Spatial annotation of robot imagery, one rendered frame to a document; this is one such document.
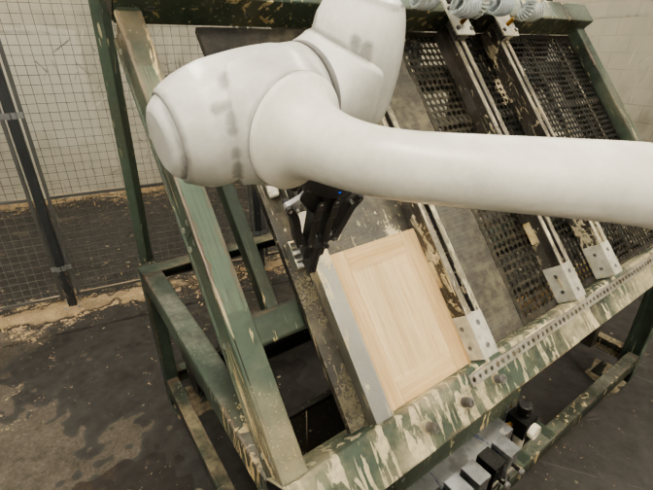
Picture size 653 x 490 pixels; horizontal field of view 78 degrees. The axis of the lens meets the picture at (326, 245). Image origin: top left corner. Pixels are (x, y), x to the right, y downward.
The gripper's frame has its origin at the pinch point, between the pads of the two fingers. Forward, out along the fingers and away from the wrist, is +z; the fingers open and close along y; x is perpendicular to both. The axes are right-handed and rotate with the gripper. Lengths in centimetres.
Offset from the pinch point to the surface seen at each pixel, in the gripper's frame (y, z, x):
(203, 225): 14.2, 12.3, -22.9
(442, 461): -31, 53, 33
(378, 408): -15.1, 38.4, 19.0
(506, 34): -115, -2, -82
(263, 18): -15, -8, -78
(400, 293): -33.0, 32.4, -4.9
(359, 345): -14.8, 31.9, 5.7
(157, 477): 43, 155, -14
